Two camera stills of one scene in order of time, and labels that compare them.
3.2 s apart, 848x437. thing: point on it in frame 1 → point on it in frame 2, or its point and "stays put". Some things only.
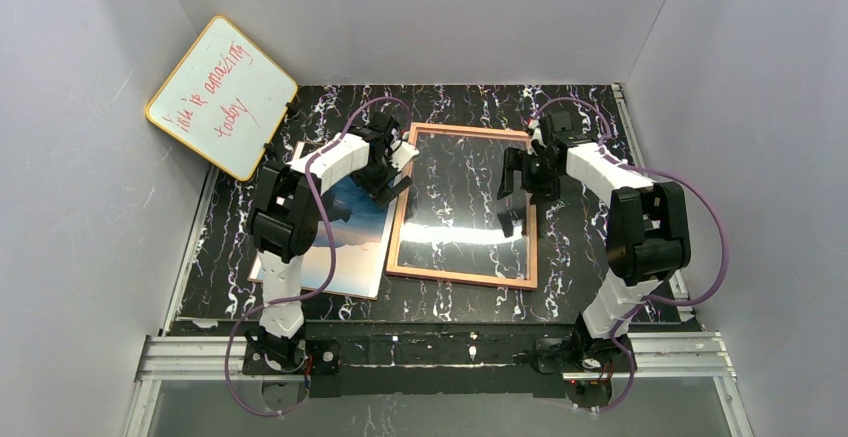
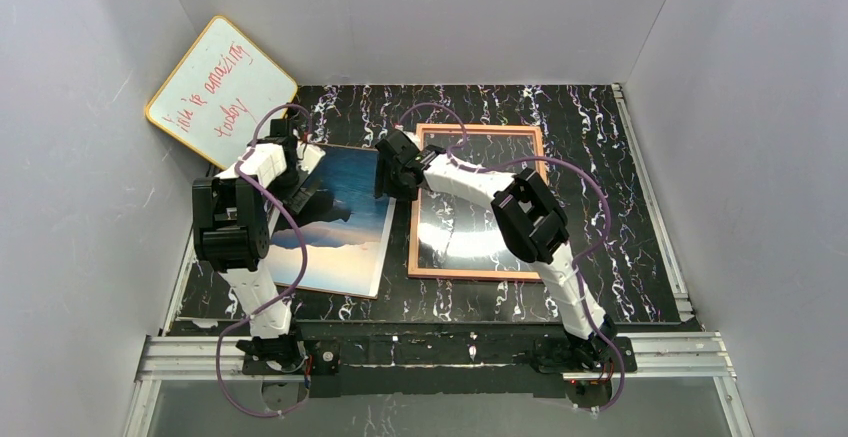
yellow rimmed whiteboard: (226, 99) stays put
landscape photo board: (360, 230) stays put
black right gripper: (521, 173) → (385, 173)
